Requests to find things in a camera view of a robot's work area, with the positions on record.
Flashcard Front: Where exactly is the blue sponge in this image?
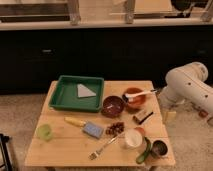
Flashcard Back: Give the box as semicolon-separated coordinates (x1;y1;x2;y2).
83;122;104;139

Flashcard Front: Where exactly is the grey triangular cloth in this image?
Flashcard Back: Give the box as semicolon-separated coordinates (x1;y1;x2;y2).
77;84;96;98

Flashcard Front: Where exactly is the brown nut cluster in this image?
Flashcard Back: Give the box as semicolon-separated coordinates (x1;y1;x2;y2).
105;122;125;136

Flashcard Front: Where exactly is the red tomato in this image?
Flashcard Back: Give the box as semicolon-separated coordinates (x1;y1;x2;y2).
134;127;146;136

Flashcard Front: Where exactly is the dark red bowl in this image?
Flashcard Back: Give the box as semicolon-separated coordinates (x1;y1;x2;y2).
101;96;124;118

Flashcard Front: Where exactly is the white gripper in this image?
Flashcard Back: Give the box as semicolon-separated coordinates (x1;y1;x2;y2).
158;86;185;124

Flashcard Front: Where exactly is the black stand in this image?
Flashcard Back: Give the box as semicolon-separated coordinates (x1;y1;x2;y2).
0;133;13;171

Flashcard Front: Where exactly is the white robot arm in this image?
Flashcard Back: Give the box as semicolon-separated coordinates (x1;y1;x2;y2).
158;62;213;127

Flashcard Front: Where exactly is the wooden table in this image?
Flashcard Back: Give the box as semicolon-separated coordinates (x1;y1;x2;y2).
25;81;176;169

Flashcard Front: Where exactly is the small green cup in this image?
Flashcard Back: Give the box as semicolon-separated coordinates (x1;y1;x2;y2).
36;124;53;141

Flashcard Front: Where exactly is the brown and black eraser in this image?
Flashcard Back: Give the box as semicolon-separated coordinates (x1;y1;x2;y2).
133;110;153;125

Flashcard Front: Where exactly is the green cucumber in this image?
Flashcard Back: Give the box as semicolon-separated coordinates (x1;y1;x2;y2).
136;138;151;164

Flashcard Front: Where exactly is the green plastic tray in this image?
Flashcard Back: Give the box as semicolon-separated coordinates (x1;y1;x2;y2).
49;75;104;112

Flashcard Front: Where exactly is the metal cup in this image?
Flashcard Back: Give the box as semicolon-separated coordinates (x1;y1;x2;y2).
151;140;168;158

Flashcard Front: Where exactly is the orange bowl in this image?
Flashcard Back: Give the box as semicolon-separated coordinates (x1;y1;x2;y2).
122;87;146;110

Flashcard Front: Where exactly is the white cup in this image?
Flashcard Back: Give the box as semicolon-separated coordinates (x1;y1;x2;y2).
124;129;143;148

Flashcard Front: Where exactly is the silver fork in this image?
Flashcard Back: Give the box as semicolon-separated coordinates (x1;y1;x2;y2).
89;135;121;160

